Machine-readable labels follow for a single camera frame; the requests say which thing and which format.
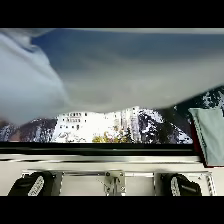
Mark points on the pale green garment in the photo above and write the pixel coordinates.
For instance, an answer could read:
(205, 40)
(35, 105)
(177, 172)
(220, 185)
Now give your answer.
(210, 133)

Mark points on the silver frame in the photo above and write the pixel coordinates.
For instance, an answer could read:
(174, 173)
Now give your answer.
(115, 181)

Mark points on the grey T-shirt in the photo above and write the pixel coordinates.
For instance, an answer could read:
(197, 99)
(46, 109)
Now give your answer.
(110, 73)

